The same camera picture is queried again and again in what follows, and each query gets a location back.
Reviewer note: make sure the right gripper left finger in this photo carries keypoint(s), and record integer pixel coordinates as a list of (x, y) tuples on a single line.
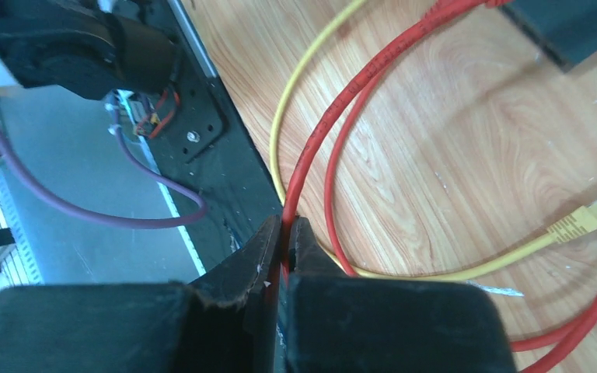
[(224, 321)]

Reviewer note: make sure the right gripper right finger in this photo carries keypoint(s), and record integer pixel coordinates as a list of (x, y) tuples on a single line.
[(337, 323)]

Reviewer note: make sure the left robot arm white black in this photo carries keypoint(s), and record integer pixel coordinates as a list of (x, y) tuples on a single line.
[(84, 49)]

